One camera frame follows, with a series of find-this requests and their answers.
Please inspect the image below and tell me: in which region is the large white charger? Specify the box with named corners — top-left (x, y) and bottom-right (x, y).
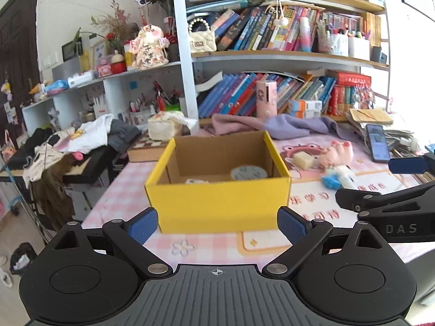
top-left (335, 165), bottom-right (358, 190)

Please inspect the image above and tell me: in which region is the blue wrapper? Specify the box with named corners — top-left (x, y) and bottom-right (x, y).
top-left (321, 174), bottom-right (342, 191)

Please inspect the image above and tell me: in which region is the cream foam cube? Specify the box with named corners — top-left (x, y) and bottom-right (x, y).
top-left (293, 152), bottom-right (316, 170)

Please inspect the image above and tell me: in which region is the white printed card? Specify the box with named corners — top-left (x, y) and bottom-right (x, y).
top-left (185, 179), bottom-right (209, 185)

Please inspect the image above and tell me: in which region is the clear tape roll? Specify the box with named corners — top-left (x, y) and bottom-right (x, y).
top-left (231, 165), bottom-right (268, 181)

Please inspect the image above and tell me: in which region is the small white plug charger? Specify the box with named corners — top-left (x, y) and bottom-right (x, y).
top-left (324, 166), bottom-right (336, 177)

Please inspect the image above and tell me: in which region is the white power adapter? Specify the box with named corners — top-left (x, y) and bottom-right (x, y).
top-left (400, 136), bottom-right (420, 153)

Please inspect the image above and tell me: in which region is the stack of papers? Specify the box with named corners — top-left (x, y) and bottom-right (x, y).
top-left (346, 113), bottom-right (421, 156)

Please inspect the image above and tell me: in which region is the black smartphone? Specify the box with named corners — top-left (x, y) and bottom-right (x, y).
top-left (366, 124), bottom-right (390, 163)

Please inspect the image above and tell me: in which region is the pink cartoon desk mat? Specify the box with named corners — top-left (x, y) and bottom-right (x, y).
top-left (81, 128), bottom-right (435, 272)

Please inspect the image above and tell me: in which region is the pink plush toy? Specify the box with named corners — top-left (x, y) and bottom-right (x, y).
top-left (318, 140), bottom-right (354, 168)

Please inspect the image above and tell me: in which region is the brown paper envelope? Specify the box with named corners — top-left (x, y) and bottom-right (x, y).
top-left (349, 108), bottom-right (394, 125)

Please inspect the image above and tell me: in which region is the yellow cardboard box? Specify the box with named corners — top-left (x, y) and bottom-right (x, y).
top-left (145, 131), bottom-right (291, 234)

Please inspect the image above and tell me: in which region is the lower orange blue box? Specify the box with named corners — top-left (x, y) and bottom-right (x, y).
top-left (288, 110), bottom-right (321, 118)

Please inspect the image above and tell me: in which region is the orange blue box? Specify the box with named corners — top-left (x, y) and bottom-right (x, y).
top-left (288, 110), bottom-right (321, 118)
top-left (289, 99), bottom-right (323, 112)

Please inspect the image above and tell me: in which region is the pink purple cloth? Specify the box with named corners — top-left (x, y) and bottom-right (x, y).
top-left (212, 114), bottom-right (358, 142)

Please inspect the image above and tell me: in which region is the upper orange blue box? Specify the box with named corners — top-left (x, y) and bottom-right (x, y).
top-left (289, 99), bottom-right (323, 112)

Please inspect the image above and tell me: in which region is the red dictionary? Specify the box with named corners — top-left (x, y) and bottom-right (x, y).
top-left (326, 70), bottom-right (372, 87)

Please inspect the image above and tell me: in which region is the pile of clothes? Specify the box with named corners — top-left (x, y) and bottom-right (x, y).
top-left (1, 114), bottom-right (142, 231)

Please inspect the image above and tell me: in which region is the cream tissue pouch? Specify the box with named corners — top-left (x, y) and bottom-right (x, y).
top-left (147, 111), bottom-right (198, 141)

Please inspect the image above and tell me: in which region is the pink cylindrical device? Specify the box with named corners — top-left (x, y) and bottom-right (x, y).
top-left (256, 80), bottom-right (277, 119)

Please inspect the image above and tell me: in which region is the pink ceramic figurine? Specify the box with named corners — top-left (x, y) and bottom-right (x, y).
top-left (130, 24), bottom-right (170, 70)

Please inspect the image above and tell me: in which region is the white quilted handbag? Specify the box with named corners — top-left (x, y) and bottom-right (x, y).
top-left (189, 18), bottom-right (217, 54)

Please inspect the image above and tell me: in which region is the white bookshelf frame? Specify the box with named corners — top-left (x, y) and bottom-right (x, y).
top-left (22, 0), bottom-right (389, 134)

